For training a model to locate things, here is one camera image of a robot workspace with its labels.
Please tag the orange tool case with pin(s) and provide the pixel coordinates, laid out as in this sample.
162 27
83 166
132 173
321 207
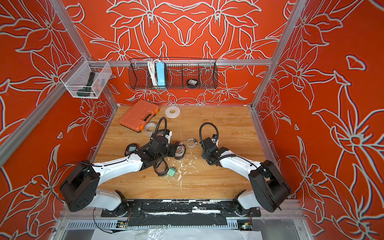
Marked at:
139 115

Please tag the blue power bank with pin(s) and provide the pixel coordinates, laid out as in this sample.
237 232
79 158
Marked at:
160 68

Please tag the black wire wall basket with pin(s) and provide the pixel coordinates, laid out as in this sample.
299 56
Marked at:
143 74

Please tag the dark green tool in bin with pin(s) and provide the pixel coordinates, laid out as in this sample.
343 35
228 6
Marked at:
86 91

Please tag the clear acrylic wall bin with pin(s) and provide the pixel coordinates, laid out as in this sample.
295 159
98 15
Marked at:
76 77

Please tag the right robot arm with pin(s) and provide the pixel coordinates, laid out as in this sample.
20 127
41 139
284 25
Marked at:
269 188

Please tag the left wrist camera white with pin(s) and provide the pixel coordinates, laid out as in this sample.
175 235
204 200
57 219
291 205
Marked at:
168 135

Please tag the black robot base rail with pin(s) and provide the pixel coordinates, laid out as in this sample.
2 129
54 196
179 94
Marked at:
203 214

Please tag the white tape roll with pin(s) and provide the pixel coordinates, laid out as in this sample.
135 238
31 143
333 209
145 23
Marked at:
172 112

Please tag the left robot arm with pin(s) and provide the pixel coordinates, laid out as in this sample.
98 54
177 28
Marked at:
80 189

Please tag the clear tape roll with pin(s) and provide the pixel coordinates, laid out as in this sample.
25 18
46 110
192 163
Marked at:
150 128

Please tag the black item in basket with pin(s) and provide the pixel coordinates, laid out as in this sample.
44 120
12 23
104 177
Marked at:
192 83

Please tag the green charger cube left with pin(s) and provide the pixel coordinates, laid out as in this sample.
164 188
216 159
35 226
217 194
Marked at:
171 172

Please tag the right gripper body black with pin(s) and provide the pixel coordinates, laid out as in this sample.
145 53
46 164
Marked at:
205 156

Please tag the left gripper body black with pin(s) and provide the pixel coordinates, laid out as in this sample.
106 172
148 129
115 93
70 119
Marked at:
170 152

